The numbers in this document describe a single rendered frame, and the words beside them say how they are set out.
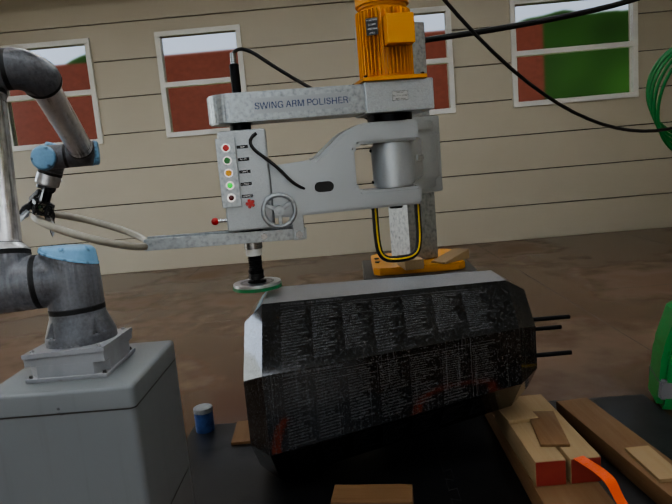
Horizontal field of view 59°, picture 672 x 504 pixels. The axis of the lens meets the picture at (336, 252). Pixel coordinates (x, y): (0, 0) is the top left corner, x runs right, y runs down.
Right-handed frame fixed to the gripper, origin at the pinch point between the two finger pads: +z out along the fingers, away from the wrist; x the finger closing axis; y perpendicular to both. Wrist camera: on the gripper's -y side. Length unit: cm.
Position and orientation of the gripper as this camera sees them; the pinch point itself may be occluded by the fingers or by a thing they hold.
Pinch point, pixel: (32, 233)
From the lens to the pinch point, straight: 268.3
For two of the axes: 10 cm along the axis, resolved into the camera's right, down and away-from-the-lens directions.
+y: 6.1, 2.6, -7.5
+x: 7.3, 1.7, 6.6
